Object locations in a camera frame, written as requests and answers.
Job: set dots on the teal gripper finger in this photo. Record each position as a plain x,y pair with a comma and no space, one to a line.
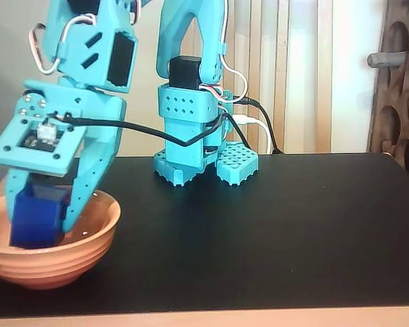
88,177
15,182

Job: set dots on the brown wooden wine rack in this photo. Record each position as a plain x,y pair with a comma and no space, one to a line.
395,102

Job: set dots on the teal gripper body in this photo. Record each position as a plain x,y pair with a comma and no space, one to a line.
100,114

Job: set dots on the black table mat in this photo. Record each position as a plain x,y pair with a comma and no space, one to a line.
259,255

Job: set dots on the blue cube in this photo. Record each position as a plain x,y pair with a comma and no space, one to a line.
34,221

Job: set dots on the grey bottle neck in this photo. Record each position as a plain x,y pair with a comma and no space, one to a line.
385,59

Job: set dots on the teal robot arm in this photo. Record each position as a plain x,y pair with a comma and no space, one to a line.
177,34

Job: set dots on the orange ribbed bowl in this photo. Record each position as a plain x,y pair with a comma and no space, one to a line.
54,269

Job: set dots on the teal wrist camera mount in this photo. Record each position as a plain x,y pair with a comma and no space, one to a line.
30,163

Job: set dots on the teal perforated robot base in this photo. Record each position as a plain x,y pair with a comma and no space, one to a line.
238,163

